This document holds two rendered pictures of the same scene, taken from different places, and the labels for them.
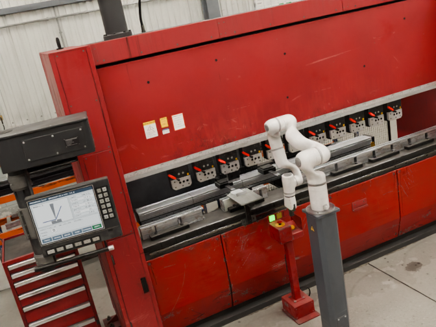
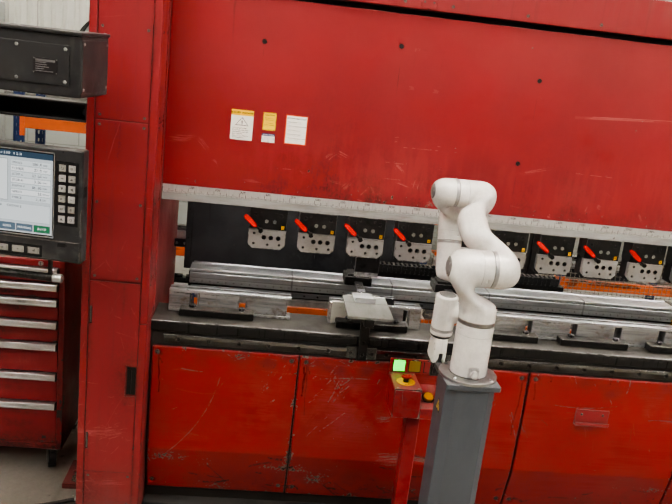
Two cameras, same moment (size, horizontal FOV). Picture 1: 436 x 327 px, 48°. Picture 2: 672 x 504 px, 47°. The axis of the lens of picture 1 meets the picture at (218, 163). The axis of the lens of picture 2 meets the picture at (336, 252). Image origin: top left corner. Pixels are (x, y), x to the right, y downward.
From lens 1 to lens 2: 0.98 m
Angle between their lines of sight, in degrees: 14
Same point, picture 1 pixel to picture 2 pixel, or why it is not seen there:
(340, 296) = not seen: outside the picture
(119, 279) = (90, 351)
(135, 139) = (210, 131)
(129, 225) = (137, 267)
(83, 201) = (31, 176)
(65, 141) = (35, 60)
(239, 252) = (325, 403)
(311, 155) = (477, 261)
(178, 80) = (318, 57)
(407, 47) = not seen: outside the picture
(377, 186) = (642, 400)
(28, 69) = not seen: hidden behind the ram
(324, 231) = (454, 419)
